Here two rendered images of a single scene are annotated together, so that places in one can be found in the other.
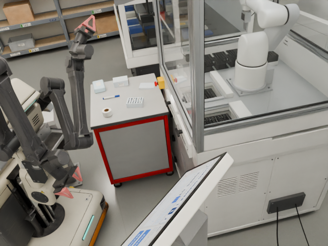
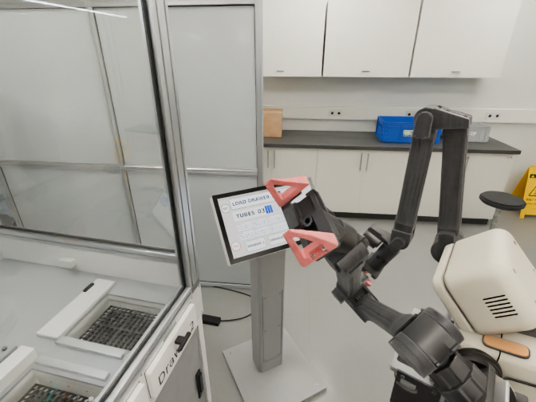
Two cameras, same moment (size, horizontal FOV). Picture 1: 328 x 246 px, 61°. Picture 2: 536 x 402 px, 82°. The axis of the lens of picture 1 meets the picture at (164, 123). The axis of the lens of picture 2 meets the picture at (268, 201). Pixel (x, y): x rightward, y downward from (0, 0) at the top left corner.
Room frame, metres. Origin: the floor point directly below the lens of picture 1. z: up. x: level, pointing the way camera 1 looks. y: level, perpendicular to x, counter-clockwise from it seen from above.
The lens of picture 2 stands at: (1.82, 0.44, 1.75)
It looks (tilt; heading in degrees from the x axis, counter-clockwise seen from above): 25 degrees down; 201
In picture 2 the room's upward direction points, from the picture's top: straight up
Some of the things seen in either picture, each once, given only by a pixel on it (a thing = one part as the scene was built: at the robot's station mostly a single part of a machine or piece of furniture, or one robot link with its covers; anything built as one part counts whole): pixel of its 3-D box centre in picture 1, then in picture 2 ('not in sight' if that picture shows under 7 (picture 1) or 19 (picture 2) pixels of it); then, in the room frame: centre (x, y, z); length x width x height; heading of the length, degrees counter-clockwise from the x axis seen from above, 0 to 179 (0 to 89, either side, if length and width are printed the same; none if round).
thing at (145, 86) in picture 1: (147, 86); not in sight; (2.04, 0.11, 0.77); 0.13 x 0.09 x 0.02; 79
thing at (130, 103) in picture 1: (134, 102); not in sight; (1.80, 0.20, 0.78); 0.12 x 0.08 x 0.04; 82
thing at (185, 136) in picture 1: (183, 134); (175, 345); (1.25, -0.11, 0.87); 0.29 x 0.02 x 0.11; 8
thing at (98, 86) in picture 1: (98, 86); not in sight; (2.11, 0.52, 0.78); 0.15 x 0.10 x 0.04; 14
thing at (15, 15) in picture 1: (19, 12); not in sight; (5.01, 2.22, 0.72); 0.41 x 0.32 x 0.28; 105
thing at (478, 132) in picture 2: not in sight; (464, 131); (-2.22, 1.26, 0.99); 0.40 x 0.31 x 0.17; 105
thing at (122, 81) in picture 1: (120, 81); not in sight; (2.14, 0.33, 0.79); 0.13 x 0.09 x 0.05; 97
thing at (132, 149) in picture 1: (133, 132); not in sight; (1.93, 0.28, 0.38); 0.62 x 0.58 x 0.76; 8
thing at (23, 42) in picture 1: (22, 42); not in sight; (4.97, 2.36, 0.22); 0.40 x 0.30 x 0.17; 105
